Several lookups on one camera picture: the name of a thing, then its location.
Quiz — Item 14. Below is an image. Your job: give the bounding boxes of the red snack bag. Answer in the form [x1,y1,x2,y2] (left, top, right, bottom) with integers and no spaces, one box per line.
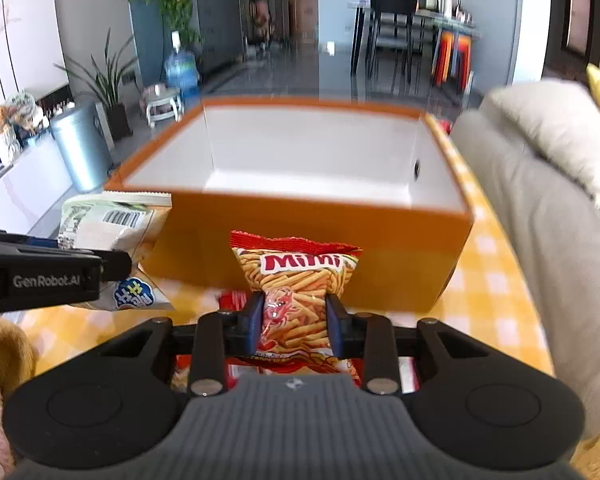
[171,290,419,392]

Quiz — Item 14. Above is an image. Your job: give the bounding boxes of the green white snack pack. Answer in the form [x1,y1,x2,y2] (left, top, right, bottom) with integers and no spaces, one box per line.
[57,191,172,263]

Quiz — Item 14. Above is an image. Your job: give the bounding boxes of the Mimi orange snack bag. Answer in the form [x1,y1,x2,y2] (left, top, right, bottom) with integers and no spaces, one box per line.
[230,231,362,382]

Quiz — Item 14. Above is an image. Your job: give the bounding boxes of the white blue snack packet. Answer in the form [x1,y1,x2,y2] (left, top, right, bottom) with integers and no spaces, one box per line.
[71,266,174,312]

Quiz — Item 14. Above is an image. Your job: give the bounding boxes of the white tv cabinet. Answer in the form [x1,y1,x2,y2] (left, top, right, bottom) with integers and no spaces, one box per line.
[0,134,72,234]

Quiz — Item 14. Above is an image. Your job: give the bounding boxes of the yellow checkered tablecloth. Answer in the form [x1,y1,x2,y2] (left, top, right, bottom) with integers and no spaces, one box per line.
[19,115,554,375]

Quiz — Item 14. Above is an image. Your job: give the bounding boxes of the silver trash can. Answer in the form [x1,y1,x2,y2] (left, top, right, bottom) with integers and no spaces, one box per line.
[50,102,112,193]

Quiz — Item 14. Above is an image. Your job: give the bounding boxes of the orange cardboard box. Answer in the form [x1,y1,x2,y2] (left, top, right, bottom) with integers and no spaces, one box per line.
[107,96,474,312]

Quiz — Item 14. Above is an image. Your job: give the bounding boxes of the small white stool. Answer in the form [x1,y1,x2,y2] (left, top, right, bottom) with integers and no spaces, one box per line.
[142,84,184,129]

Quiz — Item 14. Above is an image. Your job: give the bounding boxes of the potted green plant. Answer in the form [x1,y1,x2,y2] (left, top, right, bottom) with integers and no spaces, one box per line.
[54,29,137,142]

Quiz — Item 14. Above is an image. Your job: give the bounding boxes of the blue water jug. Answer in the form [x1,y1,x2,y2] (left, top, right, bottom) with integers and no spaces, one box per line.
[164,30,199,99]

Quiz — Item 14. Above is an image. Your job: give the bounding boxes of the beige sofa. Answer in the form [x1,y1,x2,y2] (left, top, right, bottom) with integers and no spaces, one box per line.
[451,99,600,437]

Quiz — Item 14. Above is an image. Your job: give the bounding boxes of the orange stacked stools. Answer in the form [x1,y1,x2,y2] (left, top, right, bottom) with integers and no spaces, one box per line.
[431,30,472,92]

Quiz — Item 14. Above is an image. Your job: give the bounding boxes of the cream cushion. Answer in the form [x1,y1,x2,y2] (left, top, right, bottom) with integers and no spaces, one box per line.
[483,78,600,207]

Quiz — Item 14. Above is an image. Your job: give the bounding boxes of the dark dining table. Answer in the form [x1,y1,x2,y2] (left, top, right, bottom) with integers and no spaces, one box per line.
[350,0,479,75]

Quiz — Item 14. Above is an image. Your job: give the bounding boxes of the black dining chair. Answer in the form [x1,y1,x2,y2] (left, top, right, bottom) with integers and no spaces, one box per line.
[365,0,418,82]

